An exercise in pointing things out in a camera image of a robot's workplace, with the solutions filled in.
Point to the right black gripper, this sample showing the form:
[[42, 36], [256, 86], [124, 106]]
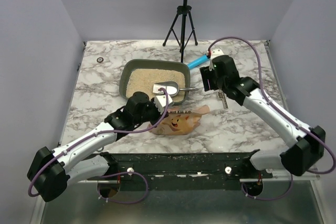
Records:
[[206, 78]]

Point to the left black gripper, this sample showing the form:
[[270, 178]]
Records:
[[158, 113]]

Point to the grey bag clip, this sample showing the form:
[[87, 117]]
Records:
[[222, 97]]

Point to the silver metal scoop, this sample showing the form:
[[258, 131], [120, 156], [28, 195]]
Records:
[[171, 87]]

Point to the pink cat litter bag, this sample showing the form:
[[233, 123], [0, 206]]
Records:
[[180, 122]]

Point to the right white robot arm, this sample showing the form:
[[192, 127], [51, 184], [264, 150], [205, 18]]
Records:
[[302, 149]]

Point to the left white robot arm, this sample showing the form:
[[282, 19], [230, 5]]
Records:
[[52, 171]]

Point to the beige litter in box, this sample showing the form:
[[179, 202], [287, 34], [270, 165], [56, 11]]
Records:
[[143, 80]]

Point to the grey plastic litter box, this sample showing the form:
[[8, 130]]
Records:
[[151, 64]]

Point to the blue cylindrical flashlight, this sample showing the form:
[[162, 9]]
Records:
[[199, 61]]

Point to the brown poker chip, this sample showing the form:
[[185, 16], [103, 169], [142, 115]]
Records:
[[100, 60]]

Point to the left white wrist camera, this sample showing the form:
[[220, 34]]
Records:
[[162, 101]]

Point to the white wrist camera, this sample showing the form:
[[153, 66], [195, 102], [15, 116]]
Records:
[[162, 101], [215, 52]]

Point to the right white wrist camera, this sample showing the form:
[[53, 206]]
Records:
[[215, 52]]

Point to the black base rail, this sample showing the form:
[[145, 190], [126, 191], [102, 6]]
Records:
[[175, 171]]

